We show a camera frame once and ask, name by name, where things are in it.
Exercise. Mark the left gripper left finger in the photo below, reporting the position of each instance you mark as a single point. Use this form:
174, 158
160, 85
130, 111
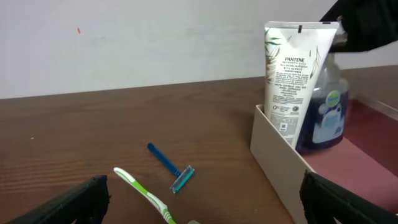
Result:
86, 203

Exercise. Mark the white conditioner tube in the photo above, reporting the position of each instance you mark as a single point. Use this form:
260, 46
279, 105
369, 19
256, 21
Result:
295, 53

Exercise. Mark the white box pink interior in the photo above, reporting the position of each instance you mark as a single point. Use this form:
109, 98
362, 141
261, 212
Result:
364, 162

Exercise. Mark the clear pump soap bottle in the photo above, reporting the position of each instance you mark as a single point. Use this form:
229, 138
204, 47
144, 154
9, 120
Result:
324, 122

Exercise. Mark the blue disposable razor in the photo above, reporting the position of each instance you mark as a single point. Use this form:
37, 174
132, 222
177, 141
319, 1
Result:
174, 168

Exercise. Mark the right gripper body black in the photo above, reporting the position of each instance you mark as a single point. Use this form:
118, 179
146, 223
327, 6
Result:
368, 24

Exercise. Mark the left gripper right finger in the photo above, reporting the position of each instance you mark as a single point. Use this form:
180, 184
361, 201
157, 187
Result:
325, 202

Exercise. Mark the green white toothbrush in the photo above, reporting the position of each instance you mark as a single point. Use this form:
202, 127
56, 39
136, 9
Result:
161, 207

